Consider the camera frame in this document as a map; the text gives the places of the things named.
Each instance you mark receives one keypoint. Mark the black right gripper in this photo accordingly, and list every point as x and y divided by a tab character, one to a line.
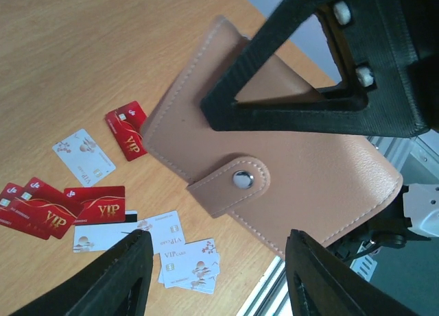
360	67

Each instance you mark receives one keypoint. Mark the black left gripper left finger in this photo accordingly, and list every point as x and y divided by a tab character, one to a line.
116	283

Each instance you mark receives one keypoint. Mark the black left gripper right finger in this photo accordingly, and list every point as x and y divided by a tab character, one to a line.
321	284

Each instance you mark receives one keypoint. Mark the pink leather card holder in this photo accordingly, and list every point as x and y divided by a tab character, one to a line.
309	180

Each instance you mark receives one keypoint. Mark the white card under arm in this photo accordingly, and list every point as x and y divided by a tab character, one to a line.
165	229

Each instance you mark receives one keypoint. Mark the white VIP card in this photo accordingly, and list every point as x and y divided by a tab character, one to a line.
101	237

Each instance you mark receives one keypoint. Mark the white card pile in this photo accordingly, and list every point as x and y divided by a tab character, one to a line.
193	266

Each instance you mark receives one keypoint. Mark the red VIP card near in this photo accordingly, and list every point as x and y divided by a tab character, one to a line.
102	204

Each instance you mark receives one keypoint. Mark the red vip card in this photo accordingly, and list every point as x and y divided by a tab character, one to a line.
102	204
12	220
125	124
46	207

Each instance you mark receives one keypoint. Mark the red VIP card left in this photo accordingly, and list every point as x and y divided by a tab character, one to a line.
12	220

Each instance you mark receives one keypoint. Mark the red VIP card right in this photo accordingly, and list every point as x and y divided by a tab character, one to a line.
46	207

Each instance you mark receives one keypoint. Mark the white blossom card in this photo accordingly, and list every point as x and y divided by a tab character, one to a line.
84	158

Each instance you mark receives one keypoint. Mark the red VIP card far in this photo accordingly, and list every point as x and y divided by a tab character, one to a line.
125	124

